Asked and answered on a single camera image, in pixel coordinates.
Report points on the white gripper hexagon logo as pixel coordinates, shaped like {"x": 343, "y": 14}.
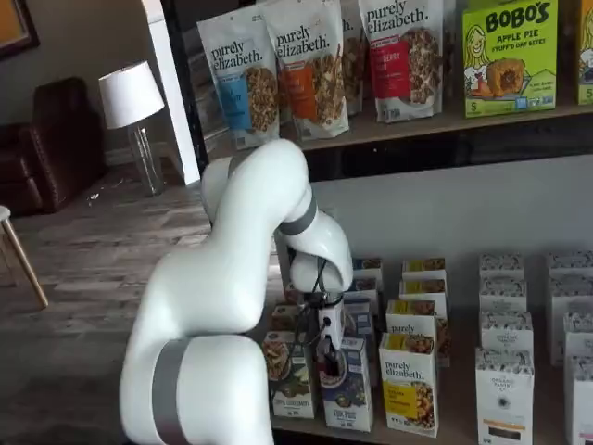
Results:
{"x": 332, "y": 324}

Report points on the blue and white oatmeal box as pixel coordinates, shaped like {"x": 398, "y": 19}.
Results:
{"x": 368, "y": 268}
{"x": 347, "y": 394}
{"x": 359, "y": 320}
{"x": 365, "y": 288}

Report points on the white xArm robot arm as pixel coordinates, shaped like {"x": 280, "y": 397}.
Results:
{"x": 222, "y": 278}

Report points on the green oatmeal box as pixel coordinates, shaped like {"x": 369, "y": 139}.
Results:
{"x": 289, "y": 385}
{"x": 282, "y": 320}
{"x": 292, "y": 293}

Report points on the yellow purely elizabeth granola box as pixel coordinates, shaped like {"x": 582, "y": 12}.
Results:
{"x": 424, "y": 266}
{"x": 424, "y": 288}
{"x": 407, "y": 389}
{"x": 410, "y": 317}

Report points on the green Bobo's apple pie box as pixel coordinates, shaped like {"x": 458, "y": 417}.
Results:
{"x": 509, "y": 46}

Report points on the yellow Bobo's box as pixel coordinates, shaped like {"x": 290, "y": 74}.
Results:
{"x": 586, "y": 51}

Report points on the metal wood shelving unit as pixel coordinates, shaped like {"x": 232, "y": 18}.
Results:
{"x": 417, "y": 160}

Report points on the blue label granola bag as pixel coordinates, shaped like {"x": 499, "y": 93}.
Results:
{"x": 231, "y": 102}

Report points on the red label granola bag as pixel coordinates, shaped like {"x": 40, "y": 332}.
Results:
{"x": 394, "y": 69}

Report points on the white stool wooden legs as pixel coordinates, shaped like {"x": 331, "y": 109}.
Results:
{"x": 23, "y": 259}

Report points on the white shade table lamp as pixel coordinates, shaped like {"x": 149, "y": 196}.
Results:
{"x": 129, "y": 97}

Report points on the brown leather armchair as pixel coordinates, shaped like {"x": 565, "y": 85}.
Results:
{"x": 55, "y": 139}

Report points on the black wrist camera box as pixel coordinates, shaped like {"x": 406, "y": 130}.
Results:
{"x": 312, "y": 302}

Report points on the dark framed wall picture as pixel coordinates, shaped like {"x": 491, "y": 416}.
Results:
{"x": 16, "y": 23}

